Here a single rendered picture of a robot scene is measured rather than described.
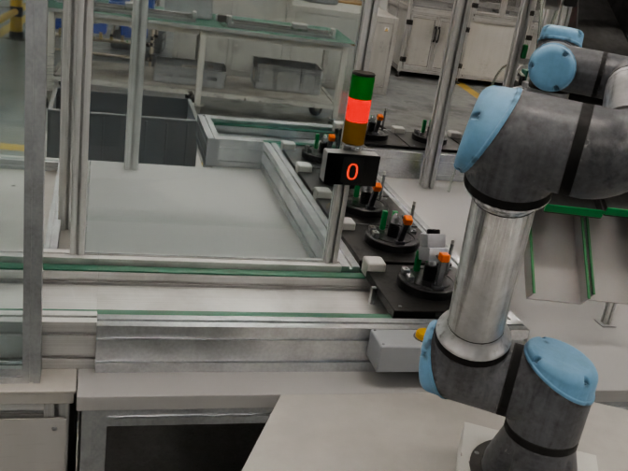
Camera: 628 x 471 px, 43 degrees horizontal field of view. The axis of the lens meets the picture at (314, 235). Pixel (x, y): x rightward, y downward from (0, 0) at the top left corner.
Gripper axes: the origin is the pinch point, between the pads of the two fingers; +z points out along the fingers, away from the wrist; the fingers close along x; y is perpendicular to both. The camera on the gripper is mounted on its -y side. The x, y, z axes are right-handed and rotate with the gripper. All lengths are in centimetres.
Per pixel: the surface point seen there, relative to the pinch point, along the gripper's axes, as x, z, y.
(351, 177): -23.8, 4.3, -29.2
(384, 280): -14.3, 26.3, -22.6
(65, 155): -86, 17, -72
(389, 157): 26, 30, -138
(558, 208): 17.8, 3.2, -12.0
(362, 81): -24.8, -16.7, -29.5
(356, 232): -12, 26, -52
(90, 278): -78, 30, -29
